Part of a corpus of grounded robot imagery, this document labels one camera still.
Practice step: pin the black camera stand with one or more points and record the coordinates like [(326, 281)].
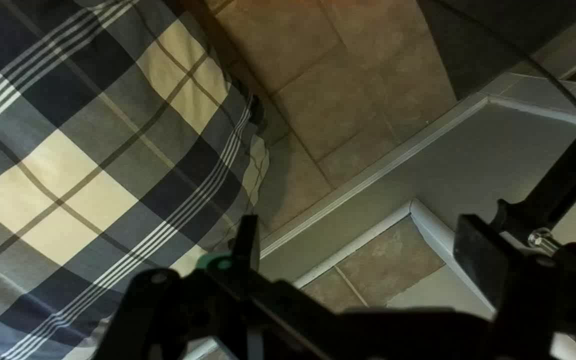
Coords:
[(561, 181)]

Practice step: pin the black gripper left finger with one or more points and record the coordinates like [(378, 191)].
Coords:
[(249, 247)]

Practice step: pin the plaid comforter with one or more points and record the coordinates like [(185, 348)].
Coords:
[(69, 133)]

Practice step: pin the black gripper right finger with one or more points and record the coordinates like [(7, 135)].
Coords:
[(480, 257)]

